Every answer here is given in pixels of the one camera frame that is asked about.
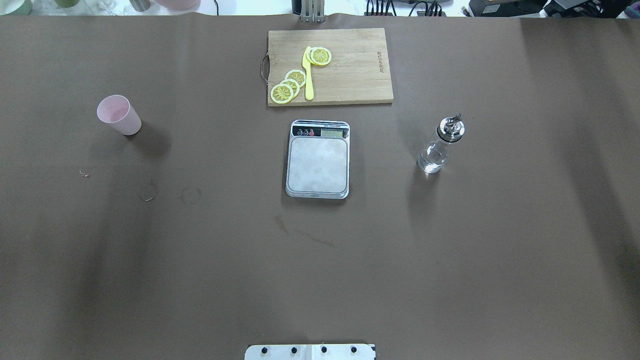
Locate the pink plastic cup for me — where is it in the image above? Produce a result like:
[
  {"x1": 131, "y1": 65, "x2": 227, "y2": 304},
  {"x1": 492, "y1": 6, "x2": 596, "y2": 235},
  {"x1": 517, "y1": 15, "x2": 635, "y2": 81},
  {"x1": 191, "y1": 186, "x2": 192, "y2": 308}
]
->
[{"x1": 96, "y1": 95, "x2": 142, "y2": 136}]

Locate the digital kitchen scale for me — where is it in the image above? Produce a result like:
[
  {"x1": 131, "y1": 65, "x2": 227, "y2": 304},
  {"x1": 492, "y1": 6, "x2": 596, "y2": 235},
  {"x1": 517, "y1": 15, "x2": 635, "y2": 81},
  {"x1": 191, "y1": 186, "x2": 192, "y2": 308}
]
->
[{"x1": 285, "y1": 119, "x2": 351, "y2": 200}]

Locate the yellow plastic knife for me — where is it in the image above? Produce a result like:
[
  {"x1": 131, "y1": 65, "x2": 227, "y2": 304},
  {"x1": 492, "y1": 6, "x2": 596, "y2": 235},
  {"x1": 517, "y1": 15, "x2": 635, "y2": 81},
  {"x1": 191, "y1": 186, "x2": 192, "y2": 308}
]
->
[{"x1": 301, "y1": 46, "x2": 315, "y2": 101}]

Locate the lemon slice middle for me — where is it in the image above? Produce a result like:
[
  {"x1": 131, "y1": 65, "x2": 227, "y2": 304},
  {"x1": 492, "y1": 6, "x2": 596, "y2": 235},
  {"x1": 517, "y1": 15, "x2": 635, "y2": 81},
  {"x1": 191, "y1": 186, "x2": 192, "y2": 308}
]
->
[{"x1": 279, "y1": 78, "x2": 300, "y2": 99}]

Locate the wooden cutting board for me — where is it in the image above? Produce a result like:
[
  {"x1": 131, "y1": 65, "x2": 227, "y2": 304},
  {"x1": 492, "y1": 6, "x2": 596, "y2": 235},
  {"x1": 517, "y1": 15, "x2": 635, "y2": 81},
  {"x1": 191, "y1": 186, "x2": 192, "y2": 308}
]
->
[{"x1": 267, "y1": 28, "x2": 394, "y2": 107}]

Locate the lemon slice under pair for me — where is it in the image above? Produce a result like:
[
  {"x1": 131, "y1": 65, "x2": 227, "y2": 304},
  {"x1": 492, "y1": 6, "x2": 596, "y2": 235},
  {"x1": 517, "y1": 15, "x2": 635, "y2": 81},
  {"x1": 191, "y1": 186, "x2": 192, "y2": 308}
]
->
[{"x1": 305, "y1": 47, "x2": 316, "y2": 65}]

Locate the black thermos bottle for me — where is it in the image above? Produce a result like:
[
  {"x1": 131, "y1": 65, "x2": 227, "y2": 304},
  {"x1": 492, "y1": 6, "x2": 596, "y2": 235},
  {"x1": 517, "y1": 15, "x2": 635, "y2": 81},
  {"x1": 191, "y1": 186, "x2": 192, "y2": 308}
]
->
[{"x1": 129, "y1": 0, "x2": 151, "y2": 13}]

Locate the aluminium frame post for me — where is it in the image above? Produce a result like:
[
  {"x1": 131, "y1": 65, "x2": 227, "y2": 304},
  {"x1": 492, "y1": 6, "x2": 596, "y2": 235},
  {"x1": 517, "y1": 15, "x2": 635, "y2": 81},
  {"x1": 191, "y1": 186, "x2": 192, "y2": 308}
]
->
[{"x1": 291, "y1": 0, "x2": 326, "y2": 24}]

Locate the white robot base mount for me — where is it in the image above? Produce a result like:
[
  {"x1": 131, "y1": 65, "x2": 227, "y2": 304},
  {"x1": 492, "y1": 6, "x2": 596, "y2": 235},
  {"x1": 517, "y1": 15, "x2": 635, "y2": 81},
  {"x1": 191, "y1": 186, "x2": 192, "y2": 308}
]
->
[{"x1": 244, "y1": 343, "x2": 377, "y2": 360}]

